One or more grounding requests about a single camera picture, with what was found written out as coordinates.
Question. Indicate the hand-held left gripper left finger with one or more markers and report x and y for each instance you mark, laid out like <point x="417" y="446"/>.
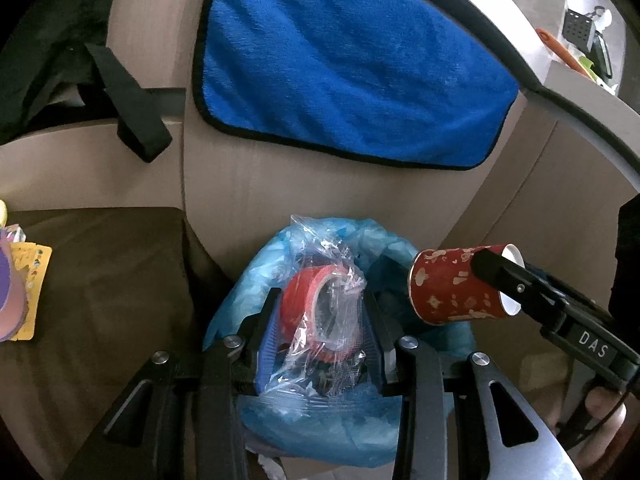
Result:
<point x="265" y="345"/>

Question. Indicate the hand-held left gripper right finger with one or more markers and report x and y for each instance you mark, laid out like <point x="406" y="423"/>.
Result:
<point x="372" y="347"/>

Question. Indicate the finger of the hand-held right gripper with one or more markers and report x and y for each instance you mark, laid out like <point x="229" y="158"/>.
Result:
<point x="545" y="276"/>
<point x="500" y="272"/>

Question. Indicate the red patterned paper cup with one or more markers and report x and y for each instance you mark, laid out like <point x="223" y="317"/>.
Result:
<point x="445" y="285"/>

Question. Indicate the red tape roll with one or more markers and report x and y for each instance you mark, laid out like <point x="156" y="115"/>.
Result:
<point x="300" y="295"/>
<point x="345" y="270"/>

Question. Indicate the blue trash bag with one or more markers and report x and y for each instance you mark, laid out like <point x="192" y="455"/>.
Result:
<point x="325" y="430"/>

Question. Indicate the person's right hand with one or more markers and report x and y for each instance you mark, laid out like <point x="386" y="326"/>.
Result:
<point x="605" y="420"/>

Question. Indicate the beige wooden furniture panel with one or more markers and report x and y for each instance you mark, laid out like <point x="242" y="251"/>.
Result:
<point x="240" y="185"/>

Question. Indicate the dark green flat item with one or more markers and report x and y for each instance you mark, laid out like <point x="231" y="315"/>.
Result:
<point x="602" y="57"/>

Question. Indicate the yellow sticker card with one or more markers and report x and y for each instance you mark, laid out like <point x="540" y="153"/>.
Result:
<point x="35" y="270"/>

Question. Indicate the black perforated box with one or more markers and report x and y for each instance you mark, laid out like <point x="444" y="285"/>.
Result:
<point x="577" y="27"/>

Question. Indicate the purple and pink round pad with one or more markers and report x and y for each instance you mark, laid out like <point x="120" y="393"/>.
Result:
<point x="10" y="300"/>

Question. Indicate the blue towel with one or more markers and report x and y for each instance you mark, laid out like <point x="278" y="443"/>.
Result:
<point x="350" y="60"/>

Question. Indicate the yellow round pouch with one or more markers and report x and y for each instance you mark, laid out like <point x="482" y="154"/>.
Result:
<point x="2" y="212"/>

